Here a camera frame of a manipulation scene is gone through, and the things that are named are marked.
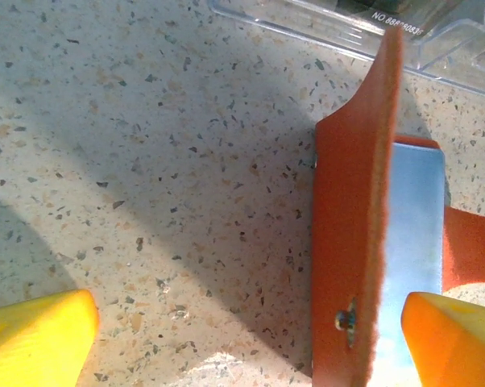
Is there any orange card holder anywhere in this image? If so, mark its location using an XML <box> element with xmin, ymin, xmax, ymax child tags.
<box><xmin>309</xmin><ymin>27</ymin><xmax>485</xmax><ymax>387</ymax></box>

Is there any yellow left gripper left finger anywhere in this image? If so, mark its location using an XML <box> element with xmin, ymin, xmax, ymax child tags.
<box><xmin>0</xmin><ymin>289</ymin><xmax>101</xmax><ymax>387</ymax></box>

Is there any black VIP card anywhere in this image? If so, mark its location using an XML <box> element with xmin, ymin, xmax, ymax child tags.
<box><xmin>334</xmin><ymin>0</ymin><xmax>427</xmax><ymax>41</ymax></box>

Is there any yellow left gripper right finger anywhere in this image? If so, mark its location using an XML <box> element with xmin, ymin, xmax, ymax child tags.
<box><xmin>401</xmin><ymin>292</ymin><xmax>485</xmax><ymax>387</ymax></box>

